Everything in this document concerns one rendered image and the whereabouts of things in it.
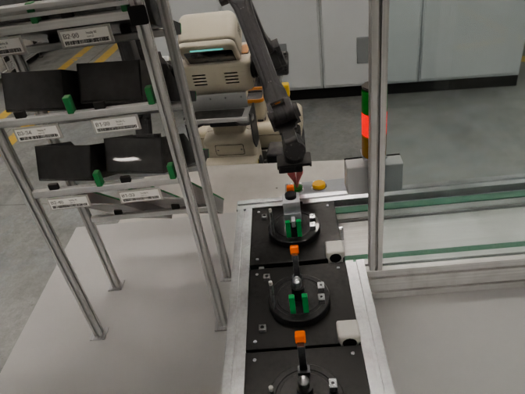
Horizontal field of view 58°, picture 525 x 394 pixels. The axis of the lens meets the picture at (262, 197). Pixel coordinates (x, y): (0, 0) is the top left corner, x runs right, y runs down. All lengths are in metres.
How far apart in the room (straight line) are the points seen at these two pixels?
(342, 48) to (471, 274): 3.14
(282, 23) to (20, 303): 2.81
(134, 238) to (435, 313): 0.93
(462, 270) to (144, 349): 0.80
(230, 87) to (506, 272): 1.14
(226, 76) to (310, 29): 2.36
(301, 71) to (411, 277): 3.21
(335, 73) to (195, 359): 3.38
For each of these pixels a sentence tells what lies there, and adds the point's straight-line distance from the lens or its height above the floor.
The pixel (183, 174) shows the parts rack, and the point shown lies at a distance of 0.94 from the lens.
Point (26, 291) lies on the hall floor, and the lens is 3.03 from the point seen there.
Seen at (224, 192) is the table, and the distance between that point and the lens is 1.68.
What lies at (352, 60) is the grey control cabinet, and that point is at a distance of 4.22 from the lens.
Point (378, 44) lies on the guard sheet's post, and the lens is 0.90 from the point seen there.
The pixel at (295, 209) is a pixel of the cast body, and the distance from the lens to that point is 1.21.
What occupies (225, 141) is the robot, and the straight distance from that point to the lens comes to 1.96.
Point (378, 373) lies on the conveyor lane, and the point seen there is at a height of 0.95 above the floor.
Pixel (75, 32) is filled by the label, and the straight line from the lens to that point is 0.86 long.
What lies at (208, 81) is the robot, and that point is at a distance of 1.85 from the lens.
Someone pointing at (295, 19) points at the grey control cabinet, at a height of 0.72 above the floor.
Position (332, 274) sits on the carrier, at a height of 0.97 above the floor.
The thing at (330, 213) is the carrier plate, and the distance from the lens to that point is 1.34.
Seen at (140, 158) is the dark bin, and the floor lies 1.33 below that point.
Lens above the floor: 1.80
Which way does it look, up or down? 35 degrees down
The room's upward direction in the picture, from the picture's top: 9 degrees counter-clockwise
